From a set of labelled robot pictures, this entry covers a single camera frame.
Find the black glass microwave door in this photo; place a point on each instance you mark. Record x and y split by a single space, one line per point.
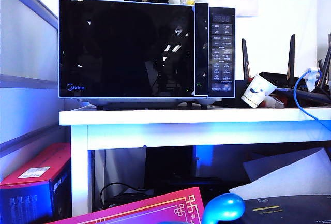
124 48

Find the large black box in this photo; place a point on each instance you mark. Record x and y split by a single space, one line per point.
168 162

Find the black Midea microwave oven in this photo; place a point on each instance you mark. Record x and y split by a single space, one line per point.
223 53

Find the pink box with gold pattern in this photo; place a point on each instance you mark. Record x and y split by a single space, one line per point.
155 208

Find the red and blue cardboard box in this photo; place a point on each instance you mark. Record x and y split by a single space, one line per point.
26 198

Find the black box with yellow stripe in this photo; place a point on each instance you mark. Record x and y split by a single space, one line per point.
297 211

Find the white table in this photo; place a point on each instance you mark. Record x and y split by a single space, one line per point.
181 133

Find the white paper cup blue print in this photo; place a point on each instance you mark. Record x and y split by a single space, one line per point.
256 92

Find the small red and white item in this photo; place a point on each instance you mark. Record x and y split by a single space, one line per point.
274 102

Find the black router with antennas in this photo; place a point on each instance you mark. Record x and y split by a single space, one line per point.
284 79

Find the glossy blue rounded object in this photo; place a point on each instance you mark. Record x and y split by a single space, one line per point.
225 206

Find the white paper sheet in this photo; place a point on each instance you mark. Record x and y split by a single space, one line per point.
292 180

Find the frosted partition with grey frame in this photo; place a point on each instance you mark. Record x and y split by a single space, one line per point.
26 53

